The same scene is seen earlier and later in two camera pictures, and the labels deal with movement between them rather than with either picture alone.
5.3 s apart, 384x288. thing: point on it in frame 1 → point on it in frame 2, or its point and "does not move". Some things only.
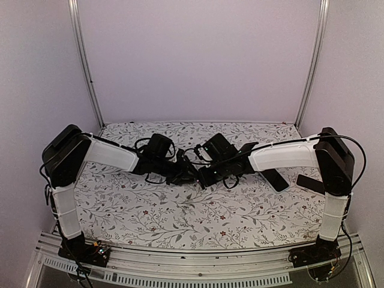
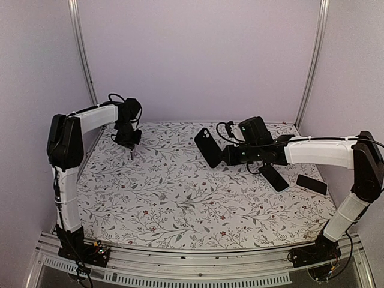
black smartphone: (311, 184) does not move
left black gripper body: (176, 174) → (126, 134)
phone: (275, 180) does not move
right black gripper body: (220, 172) → (237, 159)
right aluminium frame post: (324, 8) does not move
